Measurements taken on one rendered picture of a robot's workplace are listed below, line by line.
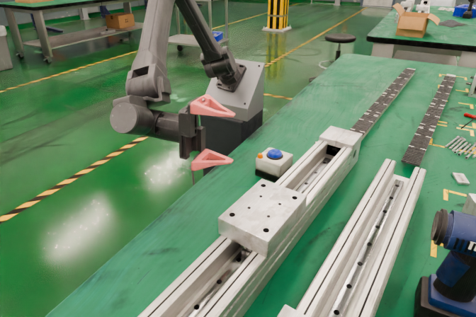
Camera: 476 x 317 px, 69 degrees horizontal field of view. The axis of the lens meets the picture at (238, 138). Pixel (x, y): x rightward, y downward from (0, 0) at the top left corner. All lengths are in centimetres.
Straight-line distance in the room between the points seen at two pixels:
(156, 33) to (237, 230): 46
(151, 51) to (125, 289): 48
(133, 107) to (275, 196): 33
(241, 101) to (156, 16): 58
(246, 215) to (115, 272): 29
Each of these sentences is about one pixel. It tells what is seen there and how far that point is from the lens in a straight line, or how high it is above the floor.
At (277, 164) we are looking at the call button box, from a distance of 95.
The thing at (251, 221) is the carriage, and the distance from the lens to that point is 66.
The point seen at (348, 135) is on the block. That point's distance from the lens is 107.
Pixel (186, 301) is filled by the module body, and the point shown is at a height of 83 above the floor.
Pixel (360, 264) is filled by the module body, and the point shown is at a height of 84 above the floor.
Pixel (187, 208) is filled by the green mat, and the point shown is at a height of 78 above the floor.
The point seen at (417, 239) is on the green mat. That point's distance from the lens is 90.
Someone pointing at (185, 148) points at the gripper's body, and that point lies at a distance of 68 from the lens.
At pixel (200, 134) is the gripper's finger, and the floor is 102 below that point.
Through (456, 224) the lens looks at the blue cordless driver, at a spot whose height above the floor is 99.
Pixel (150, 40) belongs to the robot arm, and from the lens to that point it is 81.
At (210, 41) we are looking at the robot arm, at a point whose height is 109.
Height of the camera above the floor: 134
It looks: 28 degrees down
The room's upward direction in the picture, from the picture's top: straight up
